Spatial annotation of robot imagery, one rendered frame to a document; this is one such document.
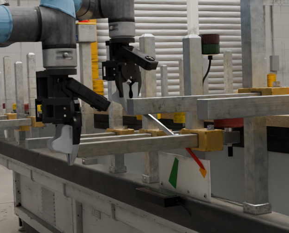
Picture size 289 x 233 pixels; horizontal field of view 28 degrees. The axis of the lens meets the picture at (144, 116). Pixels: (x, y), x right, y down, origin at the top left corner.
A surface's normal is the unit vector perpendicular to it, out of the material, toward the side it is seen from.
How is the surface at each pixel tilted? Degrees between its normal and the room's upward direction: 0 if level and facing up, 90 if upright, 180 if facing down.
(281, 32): 90
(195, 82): 90
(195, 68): 90
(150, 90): 90
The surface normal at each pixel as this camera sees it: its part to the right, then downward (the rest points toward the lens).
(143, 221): -0.90, 0.06
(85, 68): 0.44, 0.03
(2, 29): 0.35, 0.44
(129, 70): 0.73, 0.01
